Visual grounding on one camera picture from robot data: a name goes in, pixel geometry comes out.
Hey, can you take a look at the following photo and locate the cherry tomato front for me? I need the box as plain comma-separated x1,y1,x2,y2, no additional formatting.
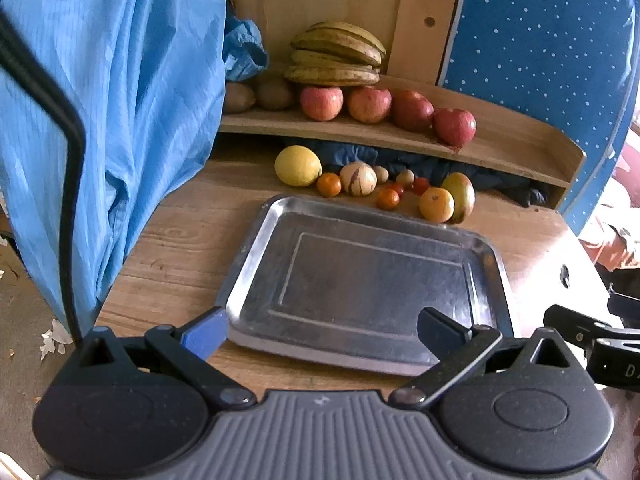
375,188,400,210

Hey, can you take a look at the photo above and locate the cherry tomato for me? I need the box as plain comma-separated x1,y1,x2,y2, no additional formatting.
386,182,405,197
411,177,431,196
375,188,400,210

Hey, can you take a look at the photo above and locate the small brown longan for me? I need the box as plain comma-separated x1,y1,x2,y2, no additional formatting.
373,165,390,184
396,169,416,188

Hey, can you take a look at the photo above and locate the metal tray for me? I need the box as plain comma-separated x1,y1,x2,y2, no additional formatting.
216,195,513,376

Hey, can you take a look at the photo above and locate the green yellow mango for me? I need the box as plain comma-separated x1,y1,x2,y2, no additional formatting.
442,172,475,224

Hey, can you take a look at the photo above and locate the cherry tomato back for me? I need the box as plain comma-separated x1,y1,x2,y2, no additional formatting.
411,177,431,196

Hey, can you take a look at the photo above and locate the cherry tomato middle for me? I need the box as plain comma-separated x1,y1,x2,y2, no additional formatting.
386,182,405,197

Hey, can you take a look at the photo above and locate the beige striped round fruit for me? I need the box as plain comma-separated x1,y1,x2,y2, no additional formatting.
340,162,378,196

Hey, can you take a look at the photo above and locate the small orange left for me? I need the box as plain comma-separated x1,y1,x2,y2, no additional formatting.
316,172,342,198

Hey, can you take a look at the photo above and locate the yellow lemon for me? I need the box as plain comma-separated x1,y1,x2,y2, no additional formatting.
274,145,322,188

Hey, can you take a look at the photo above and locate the dark red apple right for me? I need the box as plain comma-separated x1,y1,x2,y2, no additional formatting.
433,108,477,148

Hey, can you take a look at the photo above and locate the dark red apple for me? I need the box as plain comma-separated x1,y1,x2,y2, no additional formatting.
392,90,435,133
433,108,477,148

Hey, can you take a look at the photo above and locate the left kiwi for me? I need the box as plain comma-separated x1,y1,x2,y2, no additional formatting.
224,81,256,115

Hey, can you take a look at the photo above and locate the kiwi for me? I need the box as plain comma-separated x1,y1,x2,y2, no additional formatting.
255,75,294,110
224,81,256,115

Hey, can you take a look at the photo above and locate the pale red apple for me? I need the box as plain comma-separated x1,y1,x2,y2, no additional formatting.
299,87,344,122
347,87,392,125

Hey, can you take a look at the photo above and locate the right kiwi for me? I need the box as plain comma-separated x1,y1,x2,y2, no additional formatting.
255,75,294,110

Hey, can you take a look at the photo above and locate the pale red apple left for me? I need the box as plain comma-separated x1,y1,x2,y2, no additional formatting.
299,87,344,122

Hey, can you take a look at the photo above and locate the blue cloth bundle on shelf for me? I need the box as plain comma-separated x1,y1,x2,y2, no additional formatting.
222,8,269,82

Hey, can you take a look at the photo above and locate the bottom banana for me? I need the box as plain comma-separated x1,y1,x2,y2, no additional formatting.
284,65,380,87

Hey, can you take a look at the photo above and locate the banana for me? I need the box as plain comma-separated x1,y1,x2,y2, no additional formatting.
291,50,378,73
308,21,387,58
291,28,383,67
284,65,380,87

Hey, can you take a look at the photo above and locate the light blue cloth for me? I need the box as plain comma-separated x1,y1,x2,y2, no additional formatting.
1,0,227,330

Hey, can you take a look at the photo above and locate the blue dotted fabric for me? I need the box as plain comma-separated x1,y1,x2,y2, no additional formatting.
440,0,639,233

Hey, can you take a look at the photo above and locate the top banana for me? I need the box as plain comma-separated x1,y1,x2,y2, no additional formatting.
308,21,387,58

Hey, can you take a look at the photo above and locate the wooden shelf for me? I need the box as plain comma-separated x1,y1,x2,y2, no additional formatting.
220,0,586,208

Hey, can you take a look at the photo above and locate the black cable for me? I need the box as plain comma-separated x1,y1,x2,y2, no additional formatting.
0,13,87,344

